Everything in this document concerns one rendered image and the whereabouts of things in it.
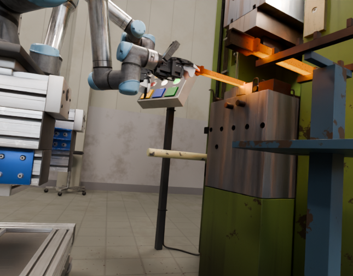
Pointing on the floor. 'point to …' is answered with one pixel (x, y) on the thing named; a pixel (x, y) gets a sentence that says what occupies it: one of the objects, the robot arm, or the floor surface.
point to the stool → (68, 182)
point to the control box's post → (164, 180)
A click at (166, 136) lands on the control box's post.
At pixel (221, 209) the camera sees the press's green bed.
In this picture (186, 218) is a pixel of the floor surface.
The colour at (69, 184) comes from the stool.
